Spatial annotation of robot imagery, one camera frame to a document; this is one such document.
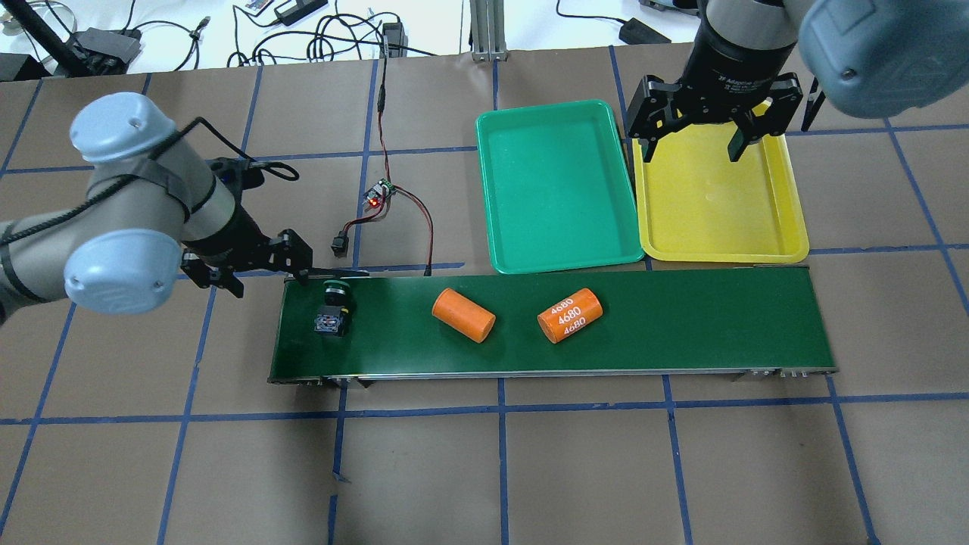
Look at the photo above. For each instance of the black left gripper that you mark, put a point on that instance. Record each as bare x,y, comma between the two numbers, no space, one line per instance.
236,236

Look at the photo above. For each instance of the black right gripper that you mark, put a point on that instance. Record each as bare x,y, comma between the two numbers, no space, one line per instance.
724,66

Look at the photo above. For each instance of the plain orange cylinder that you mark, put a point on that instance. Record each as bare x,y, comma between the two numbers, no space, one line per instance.
463,315

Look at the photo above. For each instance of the orange cylinder with 4680 print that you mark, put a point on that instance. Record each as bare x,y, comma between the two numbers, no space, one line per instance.
570,315

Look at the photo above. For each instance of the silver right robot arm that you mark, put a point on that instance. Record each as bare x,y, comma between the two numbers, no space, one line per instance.
869,59

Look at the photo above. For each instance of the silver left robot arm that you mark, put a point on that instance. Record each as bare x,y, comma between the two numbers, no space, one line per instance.
153,209

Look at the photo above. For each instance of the yellow plastic tray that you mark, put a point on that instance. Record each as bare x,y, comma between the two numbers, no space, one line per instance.
695,205

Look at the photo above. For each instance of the black power adapter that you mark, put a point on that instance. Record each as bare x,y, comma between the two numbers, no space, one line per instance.
636,32

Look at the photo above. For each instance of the small green circuit board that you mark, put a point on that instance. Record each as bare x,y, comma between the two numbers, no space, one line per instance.
379,194

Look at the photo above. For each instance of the green plastic tray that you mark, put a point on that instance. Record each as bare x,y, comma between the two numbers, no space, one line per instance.
555,187

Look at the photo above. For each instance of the green conveyor belt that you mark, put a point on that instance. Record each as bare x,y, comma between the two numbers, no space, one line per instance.
759,321

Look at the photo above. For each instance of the black cable connector plug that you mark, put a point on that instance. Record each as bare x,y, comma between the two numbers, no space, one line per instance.
339,245

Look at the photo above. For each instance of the aluminium frame post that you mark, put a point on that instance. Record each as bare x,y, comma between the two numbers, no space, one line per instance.
487,31

